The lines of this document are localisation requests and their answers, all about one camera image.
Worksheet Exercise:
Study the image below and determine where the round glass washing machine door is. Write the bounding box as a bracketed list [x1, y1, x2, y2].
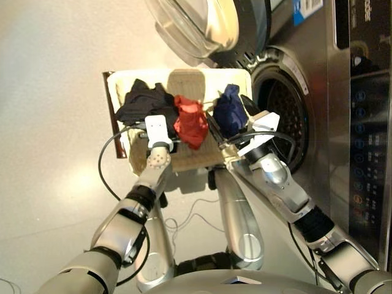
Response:
[143, 0, 272, 68]

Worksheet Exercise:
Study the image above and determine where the blue garment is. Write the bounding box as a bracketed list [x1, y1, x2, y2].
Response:
[212, 84, 249, 139]

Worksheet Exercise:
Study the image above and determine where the black garment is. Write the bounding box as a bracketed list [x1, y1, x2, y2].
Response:
[115, 78, 180, 138]

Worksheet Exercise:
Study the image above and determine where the grey robot torso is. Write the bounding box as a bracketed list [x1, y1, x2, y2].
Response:
[146, 251, 337, 294]

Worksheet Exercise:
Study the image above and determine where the pale woven laundry basket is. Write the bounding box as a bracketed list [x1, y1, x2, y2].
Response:
[105, 67, 254, 177]

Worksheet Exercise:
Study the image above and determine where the thin floor cable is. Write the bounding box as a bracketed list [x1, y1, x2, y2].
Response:
[164, 197, 226, 261]

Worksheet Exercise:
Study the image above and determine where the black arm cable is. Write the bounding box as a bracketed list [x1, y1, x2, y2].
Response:
[225, 130, 344, 292]
[97, 121, 151, 287]

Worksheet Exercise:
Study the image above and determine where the grey washing machine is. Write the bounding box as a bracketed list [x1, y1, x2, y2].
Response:
[211, 0, 392, 272]

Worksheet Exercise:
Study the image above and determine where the dark brown basket stand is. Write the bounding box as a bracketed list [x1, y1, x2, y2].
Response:
[102, 70, 128, 159]

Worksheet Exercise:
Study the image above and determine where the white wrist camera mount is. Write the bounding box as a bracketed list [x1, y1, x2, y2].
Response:
[237, 110, 281, 157]
[143, 115, 174, 151]

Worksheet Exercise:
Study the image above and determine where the white drum rim label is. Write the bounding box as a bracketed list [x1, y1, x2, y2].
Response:
[287, 62, 309, 96]

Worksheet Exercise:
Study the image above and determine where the red garment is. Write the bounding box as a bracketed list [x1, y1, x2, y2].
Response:
[173, 94, 209, 151]

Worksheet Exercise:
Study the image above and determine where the blue label sticker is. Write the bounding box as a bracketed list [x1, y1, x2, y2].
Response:
[292, 0, 324, 27]

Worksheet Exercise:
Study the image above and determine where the silver robot leg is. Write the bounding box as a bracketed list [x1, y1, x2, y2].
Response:
[134, 171, 177, 292]
[208, 170, 266, 270]

